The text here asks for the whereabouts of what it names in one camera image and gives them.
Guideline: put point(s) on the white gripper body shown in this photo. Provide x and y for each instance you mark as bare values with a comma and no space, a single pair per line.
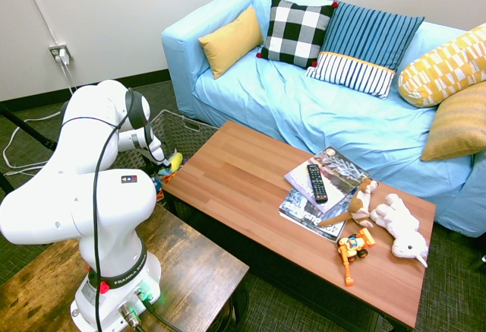
155,146

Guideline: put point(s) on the magazine with tree cover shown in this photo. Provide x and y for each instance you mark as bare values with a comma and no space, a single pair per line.
338,172

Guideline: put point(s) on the white plug adapter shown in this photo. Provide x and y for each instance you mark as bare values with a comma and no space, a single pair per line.
64,56

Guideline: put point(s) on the yellow white patterned pillow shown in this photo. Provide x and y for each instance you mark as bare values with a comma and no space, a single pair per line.
440,73

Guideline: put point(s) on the rustic dark wood table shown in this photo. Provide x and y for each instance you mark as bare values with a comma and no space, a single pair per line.
197,263

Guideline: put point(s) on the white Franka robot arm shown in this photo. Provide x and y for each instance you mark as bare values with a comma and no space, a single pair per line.
57,203

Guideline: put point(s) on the wall power outlet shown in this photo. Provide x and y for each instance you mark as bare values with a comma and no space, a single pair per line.
55,49

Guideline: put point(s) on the orange toy excavator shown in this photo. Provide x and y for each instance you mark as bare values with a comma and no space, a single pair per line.
355,246

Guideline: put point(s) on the black white checkered pillow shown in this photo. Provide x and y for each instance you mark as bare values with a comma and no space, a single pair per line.
296,30

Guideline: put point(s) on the grey woven basket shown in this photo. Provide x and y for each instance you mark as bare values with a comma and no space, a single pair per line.
182,132

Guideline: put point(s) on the blue striped pillow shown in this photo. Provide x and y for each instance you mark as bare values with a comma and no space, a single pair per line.
368,32

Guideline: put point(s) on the brown white dog plush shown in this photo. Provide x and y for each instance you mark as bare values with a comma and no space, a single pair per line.
360,203

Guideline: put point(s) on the black remote control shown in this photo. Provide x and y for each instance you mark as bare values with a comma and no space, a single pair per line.
317,184

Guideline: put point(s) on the yellow blue plush toy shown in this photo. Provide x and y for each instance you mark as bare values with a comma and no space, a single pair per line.
175,160

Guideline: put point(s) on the light blue sofa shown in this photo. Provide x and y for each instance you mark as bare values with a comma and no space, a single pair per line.
322,119

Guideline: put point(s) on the white unicorn plush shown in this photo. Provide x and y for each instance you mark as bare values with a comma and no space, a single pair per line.
398,222

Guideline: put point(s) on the black stand leg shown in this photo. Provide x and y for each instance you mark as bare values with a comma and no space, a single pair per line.
26,128

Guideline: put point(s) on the plain yellow pillow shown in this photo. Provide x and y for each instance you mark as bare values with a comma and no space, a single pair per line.
231,41

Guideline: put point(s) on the reddish wooden coffee table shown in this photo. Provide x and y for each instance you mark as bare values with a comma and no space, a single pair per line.
247,184

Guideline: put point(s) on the white wall conduit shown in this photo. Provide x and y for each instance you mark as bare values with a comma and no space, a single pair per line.
36,3

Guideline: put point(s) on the business magazine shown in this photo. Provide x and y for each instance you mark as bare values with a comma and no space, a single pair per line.
303,214

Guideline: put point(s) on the white navy striped pillow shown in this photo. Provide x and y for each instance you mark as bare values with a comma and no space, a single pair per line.
353,75

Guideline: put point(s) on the mustard textured pillow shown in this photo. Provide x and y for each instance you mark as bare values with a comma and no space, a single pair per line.
459,123

